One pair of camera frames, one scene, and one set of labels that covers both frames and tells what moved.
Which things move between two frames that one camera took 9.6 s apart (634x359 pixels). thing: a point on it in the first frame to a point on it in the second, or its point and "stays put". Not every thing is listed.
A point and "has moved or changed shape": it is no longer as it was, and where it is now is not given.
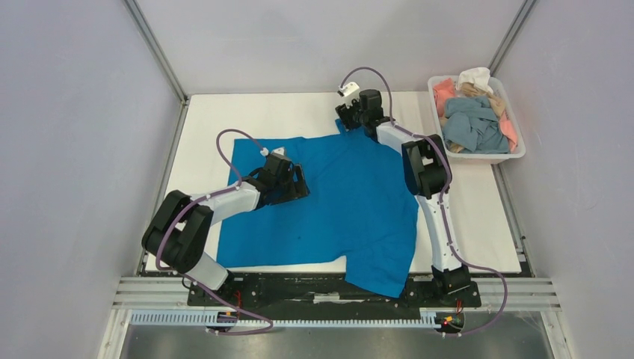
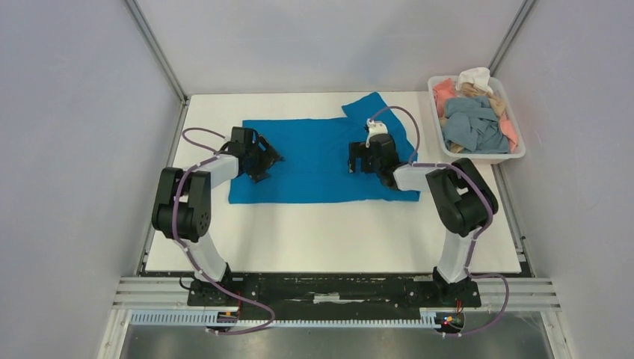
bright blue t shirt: x=360 y=212 has moved or changed shape
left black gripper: x=297 y=189 to x=270 y=156
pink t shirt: x=442 y=90 stays put
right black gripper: x=348 y=115 to x=365 y=155
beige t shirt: x=497 y=103 stays put
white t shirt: x=478 y=76 stays put
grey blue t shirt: x=472 y=123 stays put
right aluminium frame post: x=507 y=41 stays put
